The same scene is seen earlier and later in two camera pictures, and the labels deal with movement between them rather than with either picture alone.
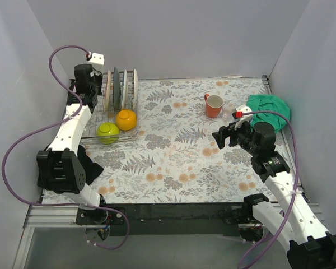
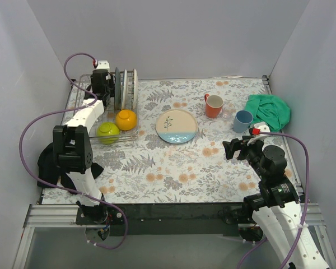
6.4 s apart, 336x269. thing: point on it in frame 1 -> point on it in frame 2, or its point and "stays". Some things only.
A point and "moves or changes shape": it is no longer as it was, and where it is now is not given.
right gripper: [231, 135] -> [237, 146]
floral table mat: [175, 158] stays
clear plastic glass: [227, 110] stays
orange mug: [214, 105] stays
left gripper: [96, 82] -> [105, 98]
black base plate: [211, 219] stays
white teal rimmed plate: [124, 94] stays
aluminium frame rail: [40, 215] stays
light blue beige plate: [102, 84] moves or changes shape
